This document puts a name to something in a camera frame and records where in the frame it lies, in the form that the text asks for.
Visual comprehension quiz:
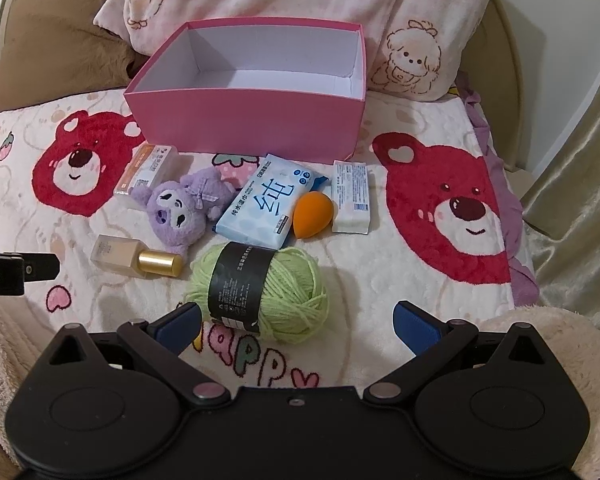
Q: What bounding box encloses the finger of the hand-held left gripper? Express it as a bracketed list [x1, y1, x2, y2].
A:
[23, 254, 61, 281]

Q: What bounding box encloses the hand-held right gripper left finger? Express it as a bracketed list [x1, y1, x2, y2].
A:
[45, 302, 232, 408]

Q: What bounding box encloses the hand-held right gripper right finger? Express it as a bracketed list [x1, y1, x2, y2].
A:
[362, 300, 549, 404]

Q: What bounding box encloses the foundation bottle with gold cap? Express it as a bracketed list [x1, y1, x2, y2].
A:
[91, 233, 185, 278]

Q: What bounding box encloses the purple plush toy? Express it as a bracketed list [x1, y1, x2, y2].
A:
[129, 167, 238, 256]

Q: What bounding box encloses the green yarn ball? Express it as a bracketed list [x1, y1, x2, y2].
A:
[184, 241, 331, 345]

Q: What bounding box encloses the white soap box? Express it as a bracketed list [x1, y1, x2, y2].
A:
[331, 160, 372, 235]

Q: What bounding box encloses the blue wet wipes pack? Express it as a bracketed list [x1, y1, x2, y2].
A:
[213, 154, 330, 250]

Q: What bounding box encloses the pink cardboard box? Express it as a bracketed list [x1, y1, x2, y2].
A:
[123, 17, 368, 165]

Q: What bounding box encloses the red bear printed blanket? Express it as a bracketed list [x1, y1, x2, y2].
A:
[0, 72, 541, 411]

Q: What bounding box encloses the orange and white small box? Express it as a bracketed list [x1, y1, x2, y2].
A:
[113, 142, 179, 199]

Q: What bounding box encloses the orange makeup sponge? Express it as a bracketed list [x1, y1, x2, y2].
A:
[293, 191, 337, 240]

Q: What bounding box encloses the beige fluffy blanket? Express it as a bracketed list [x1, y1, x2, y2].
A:
[0, 300, 600, 480]

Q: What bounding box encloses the beige curtain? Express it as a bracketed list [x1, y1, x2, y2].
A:
[522, 35, 600, 316]

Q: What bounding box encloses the brown pillow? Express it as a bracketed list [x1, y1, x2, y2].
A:
[0, 0, 146, 113]

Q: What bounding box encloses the beige bed headboard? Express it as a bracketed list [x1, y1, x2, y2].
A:
[480, 0, 548, 176]

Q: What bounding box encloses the pink printed pillow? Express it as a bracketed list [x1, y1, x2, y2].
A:
[92, 0, 518, 102]

